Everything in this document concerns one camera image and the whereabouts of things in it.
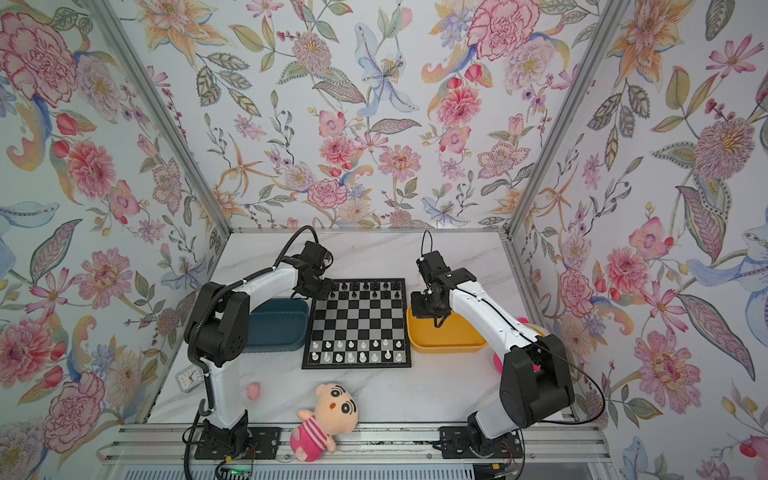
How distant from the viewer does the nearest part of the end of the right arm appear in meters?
0.61

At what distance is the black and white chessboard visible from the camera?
0.88 metres

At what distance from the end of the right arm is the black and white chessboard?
16 centimetres
